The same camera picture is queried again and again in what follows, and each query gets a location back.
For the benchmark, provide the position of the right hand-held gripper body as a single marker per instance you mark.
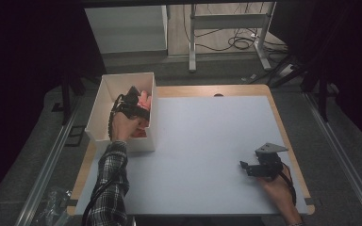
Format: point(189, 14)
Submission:
point(267, 163)

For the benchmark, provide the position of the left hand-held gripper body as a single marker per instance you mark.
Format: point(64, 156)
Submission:
point(132, 105)

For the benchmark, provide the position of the pink and grey glove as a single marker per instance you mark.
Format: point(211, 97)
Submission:
point(145, 100)

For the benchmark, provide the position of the white box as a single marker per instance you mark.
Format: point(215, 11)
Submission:
point(106, 109)

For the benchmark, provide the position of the person's left hand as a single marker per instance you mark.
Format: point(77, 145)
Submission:
point(124, 127)

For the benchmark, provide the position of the person's right hand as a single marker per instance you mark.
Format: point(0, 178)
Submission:
point(278, 193)

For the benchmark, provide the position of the pale blue table mat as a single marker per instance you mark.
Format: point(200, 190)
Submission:
point(207, 157)

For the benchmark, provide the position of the black tape piece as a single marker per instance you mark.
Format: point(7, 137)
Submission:
point(71, 202)
point(309, 201)

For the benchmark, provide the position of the black metal stand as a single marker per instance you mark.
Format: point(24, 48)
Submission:
point(66, 100)

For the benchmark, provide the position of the white cabinet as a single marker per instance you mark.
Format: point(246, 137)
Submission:
point(127, 29)

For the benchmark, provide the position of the white power strip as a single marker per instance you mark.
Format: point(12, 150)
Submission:
point(286, 70)

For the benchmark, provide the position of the dark curtain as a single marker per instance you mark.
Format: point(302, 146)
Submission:
point(25, 62)
point(345, 62)

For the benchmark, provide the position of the clear plastic bag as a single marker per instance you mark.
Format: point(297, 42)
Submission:
point(55, 205)

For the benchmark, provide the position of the black floor bracket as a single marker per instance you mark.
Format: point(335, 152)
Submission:
point(75, 135)

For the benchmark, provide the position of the aluminium rail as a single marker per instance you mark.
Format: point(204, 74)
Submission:
point(48, 166)
point(342, 157)

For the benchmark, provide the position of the grey metal desk frame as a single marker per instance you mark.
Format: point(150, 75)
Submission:
point(229, 22)

